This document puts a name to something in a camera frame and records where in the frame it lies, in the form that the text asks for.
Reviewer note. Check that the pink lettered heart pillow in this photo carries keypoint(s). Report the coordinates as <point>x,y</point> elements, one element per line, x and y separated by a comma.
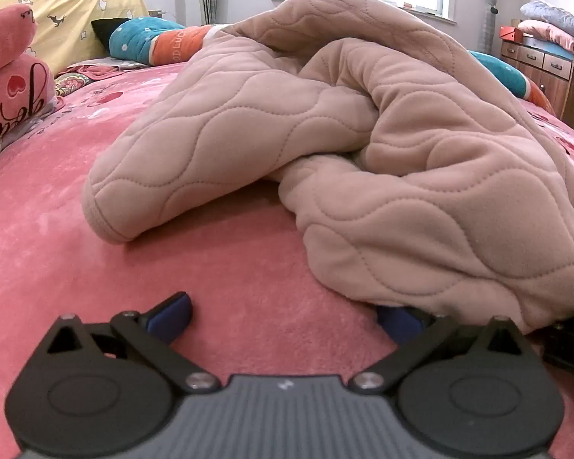
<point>19,100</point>

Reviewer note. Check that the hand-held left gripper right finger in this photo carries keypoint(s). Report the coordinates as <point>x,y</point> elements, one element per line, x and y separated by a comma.
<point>396,323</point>

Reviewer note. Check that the pink heart-print bed blanket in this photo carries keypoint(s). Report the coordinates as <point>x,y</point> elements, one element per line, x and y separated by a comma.
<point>172,258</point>

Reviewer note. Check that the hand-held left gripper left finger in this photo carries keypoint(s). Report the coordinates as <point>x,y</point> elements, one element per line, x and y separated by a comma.
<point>173,318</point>

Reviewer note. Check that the wooden dresser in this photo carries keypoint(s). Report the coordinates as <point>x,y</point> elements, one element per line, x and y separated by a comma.
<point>555,76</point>

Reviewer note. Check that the black cushion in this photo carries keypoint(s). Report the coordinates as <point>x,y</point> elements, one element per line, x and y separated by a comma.
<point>103,28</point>

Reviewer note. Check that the yellow printed headboard cover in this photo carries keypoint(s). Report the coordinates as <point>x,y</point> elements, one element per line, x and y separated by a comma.
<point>76,14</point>

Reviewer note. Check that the pink folded blanket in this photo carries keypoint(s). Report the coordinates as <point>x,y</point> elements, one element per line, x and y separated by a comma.
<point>555,33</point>

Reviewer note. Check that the red box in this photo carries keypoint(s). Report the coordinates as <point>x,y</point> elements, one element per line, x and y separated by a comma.
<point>511,33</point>

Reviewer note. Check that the floral patterned cloth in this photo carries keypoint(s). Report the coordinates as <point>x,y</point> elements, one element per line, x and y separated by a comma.
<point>71,81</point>

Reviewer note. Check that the pink quilted fleece garment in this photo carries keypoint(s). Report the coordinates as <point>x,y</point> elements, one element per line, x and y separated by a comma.
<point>315,153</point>

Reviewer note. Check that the long teal orange bolster pillow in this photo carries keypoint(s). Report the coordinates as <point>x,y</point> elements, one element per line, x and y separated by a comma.
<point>134,40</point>

